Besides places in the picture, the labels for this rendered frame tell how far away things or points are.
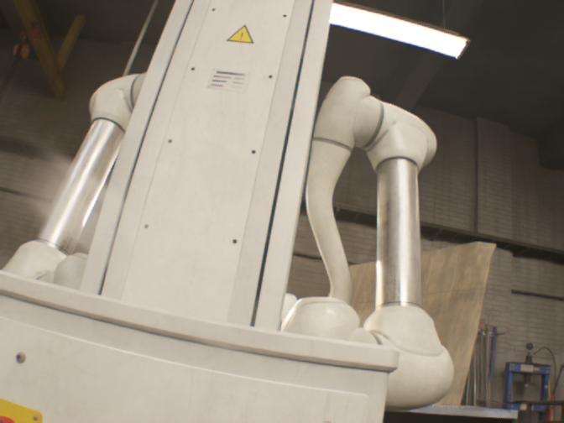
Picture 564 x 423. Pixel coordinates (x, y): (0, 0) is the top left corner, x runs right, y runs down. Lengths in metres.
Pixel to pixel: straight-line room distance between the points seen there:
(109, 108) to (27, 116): 6.91
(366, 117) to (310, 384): 0.94
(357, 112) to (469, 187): 6.97
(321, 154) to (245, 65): 0.33
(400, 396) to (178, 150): 0.62
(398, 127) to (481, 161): 7.08
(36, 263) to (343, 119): 0.78
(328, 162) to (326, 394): 0.91
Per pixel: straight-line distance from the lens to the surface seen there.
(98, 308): 0.39
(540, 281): 8.37
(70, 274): 1.01
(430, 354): 1.03
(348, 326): 0.92
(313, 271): 6.90
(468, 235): 7.42
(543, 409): 7.55
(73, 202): 1.24
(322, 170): 1.21
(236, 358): 0.36
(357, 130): 1.23
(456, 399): 1.81
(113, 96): 1.38
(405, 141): 1.25
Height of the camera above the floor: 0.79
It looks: 22 degrees up
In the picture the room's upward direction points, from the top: 10 degrees clockwise
